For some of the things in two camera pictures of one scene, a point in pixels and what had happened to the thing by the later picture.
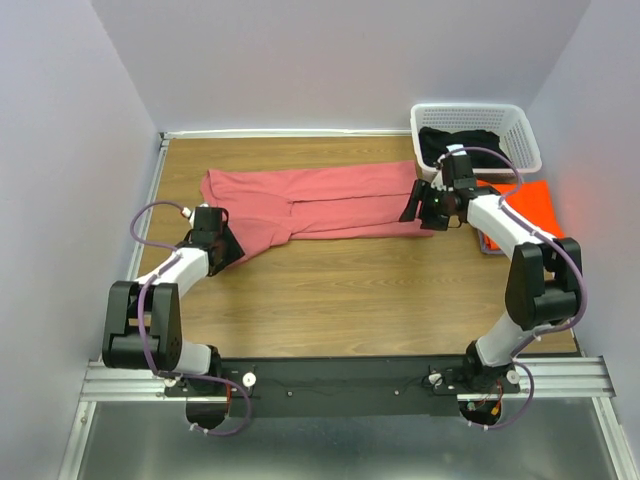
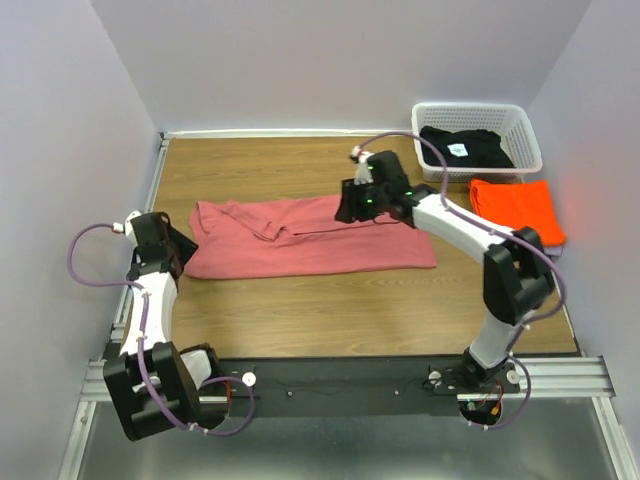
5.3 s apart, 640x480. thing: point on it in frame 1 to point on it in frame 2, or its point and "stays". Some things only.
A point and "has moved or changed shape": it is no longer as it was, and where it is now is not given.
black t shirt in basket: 432,142 stays
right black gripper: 421,191 to 349,208
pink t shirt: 269,207 has moved or changed shape
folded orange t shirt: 532,202 stays
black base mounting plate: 346,387 stays
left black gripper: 234,252 to 187,246
